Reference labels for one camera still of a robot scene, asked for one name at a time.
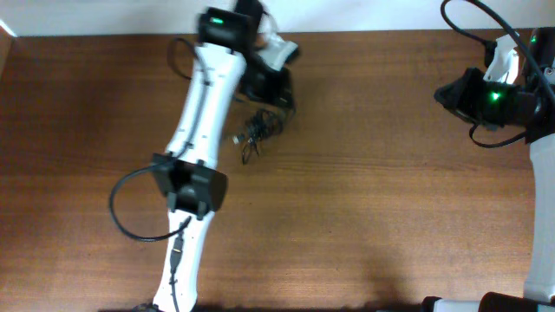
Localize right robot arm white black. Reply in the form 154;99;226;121
421;27;554;312

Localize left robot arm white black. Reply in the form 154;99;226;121
149;1;299;311

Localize black usb cables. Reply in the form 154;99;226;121
232;107;296;166

